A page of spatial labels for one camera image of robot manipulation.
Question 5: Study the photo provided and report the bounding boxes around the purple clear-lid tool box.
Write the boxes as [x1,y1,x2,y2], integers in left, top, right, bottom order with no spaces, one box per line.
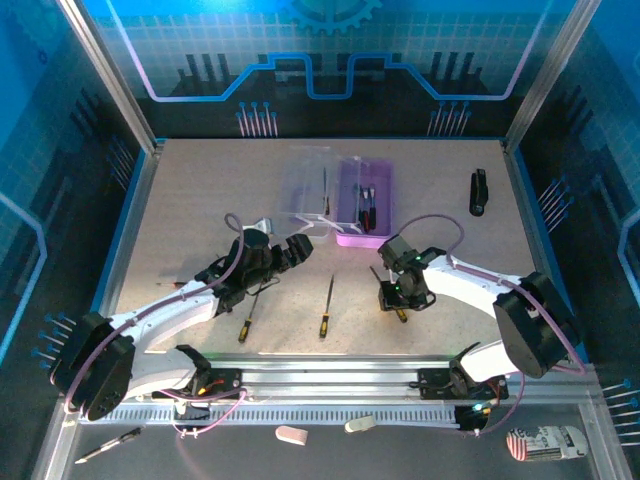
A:
[276,143,397,250]

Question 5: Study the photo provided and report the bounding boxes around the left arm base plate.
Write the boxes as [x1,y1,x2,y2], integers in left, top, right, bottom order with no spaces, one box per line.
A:
[152,368,244,401]

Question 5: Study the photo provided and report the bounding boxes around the black stapler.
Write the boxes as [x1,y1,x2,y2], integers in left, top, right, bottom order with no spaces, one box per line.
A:
[467,168,490,218]

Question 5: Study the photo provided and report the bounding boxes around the pink eraser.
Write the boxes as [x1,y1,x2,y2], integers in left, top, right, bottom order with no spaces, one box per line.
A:
[274,424,309,446]

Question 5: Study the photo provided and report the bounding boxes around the aluminium frame post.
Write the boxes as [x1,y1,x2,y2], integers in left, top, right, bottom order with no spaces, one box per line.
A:
[503,0,601,151]
[55,0,166,154]

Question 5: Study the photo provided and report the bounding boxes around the striped printed pouch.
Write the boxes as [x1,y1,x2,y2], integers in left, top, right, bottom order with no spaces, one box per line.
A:
[505,424,589,462]

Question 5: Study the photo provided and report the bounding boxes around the aluminium mounting rail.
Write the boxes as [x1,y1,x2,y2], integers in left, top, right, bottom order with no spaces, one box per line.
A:
[59,352,604,401]

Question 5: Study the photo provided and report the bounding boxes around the aluminium table side rail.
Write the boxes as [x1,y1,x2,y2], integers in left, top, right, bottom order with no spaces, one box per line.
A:
[501,139,574,361]
[82,142,166,364]

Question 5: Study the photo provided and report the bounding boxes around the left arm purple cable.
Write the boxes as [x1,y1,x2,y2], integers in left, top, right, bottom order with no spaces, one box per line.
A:
[52,212,251,441]

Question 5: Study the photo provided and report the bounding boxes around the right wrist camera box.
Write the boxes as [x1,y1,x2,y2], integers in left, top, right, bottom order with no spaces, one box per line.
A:
[377,233,417,274]

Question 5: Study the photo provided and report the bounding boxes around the black pen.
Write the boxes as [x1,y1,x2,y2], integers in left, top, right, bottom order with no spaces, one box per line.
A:
[73,426,144,465]

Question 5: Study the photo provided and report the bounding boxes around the slotted cable duct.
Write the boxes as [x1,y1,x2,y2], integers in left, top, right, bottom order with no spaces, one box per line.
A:
[77,403,461,426]

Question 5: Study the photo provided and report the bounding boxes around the white eraser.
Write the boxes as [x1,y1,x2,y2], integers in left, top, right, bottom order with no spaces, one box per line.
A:
[343,414,376,434]

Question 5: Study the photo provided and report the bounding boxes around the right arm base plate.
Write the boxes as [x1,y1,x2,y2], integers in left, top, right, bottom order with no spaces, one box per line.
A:
[418,367,510,401]

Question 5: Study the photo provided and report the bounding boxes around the yellow-handled screwdriver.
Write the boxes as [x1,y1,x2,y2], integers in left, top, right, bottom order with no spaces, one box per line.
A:
[237,294,260,344]

